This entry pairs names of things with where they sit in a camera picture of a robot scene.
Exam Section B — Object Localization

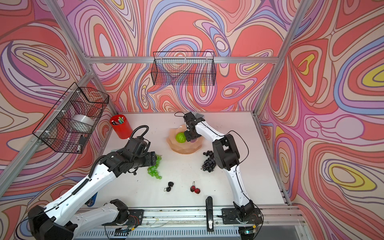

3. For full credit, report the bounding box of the green bumpy round fruit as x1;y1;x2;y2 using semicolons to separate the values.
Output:
175;132;187;144

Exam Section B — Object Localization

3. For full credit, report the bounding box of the pink scalloped fruit bowl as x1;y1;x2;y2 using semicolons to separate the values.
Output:
166;125;204;155

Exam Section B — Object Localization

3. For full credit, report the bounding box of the green grape bunch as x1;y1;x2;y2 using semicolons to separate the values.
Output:
147;155;162;180

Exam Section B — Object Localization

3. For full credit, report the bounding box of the dark purple grape bunch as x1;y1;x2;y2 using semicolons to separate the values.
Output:
202;151;217;173

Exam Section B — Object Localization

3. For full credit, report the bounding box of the black cherry pair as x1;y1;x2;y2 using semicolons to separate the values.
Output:
164;182;174;192

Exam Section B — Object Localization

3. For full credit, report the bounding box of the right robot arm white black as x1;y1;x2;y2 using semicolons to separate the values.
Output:
175;112;264;226

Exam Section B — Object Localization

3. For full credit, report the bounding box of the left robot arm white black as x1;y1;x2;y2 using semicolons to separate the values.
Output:
26;125;157;240

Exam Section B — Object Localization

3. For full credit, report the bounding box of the grey calculator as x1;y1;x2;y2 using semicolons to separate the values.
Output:
193;113;205;121

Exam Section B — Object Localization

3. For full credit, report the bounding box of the red pen cup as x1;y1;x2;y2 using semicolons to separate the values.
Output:
110;115;133;139

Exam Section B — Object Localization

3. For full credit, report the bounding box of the red cherry pair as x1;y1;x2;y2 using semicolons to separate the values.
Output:
190;182;201;194

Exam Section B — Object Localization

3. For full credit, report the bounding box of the white roll in basket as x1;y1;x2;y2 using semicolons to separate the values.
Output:
69;115;95;133

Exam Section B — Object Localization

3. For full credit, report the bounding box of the blue stapler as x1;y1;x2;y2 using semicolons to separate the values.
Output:
86;193;98;208

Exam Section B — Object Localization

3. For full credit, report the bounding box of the black stapler front edge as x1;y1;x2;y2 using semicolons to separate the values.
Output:
206;196;214;232

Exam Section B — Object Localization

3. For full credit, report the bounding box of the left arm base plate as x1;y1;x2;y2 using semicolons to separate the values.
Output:
103;209;144;227

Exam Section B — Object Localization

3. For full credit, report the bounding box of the black wire basket back wall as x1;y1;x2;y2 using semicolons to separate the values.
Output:
151;51;217;87

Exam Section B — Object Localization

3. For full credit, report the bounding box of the black wire basket wall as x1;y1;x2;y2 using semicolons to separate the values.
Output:
33;83;109;154
151;51;217;87

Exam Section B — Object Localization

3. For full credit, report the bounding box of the black wire basket left wall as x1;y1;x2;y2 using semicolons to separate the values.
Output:
33;83;109;154

